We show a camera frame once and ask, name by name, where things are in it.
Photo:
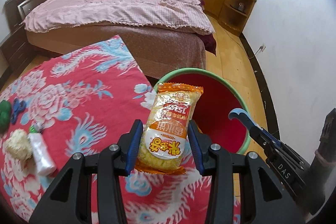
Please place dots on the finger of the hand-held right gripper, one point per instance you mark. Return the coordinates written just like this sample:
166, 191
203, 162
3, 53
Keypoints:
258, 138
273, 140

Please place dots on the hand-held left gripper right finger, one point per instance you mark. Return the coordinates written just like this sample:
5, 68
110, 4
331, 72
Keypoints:
195, 145

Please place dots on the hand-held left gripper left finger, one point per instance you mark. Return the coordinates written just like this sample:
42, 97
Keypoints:
134, 145

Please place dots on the yellow snack packet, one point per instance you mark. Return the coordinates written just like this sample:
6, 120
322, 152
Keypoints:
168, 129

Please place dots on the red basin with green rim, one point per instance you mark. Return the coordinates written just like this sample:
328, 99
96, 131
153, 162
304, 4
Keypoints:
218, 113

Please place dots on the red floral tablecloth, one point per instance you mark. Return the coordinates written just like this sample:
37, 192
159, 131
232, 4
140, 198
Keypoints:
78, 108

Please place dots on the white bottle with green cap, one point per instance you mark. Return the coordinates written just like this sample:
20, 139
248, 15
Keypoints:
40, 153

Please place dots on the dark red cloth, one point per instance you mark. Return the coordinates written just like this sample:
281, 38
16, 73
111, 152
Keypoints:
210, 41

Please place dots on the white toy cauliflower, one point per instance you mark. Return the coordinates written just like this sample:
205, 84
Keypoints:
18, 144

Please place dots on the blue toy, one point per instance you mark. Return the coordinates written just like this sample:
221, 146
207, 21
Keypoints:
19, 109

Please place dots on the wooden corner shelf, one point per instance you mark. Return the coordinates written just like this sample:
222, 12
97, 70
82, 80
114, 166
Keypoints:
236, 16

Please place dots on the green toy pepper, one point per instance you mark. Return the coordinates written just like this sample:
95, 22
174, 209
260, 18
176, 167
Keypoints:
4, 116

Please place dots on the small jar on shelf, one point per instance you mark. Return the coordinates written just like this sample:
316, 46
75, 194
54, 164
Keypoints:
240, 6

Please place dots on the pink checked blanket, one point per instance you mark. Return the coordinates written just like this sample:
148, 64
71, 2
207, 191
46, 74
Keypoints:
118, 3

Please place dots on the dark wooden nightstand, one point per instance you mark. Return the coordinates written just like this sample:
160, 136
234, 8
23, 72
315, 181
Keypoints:
14, 50

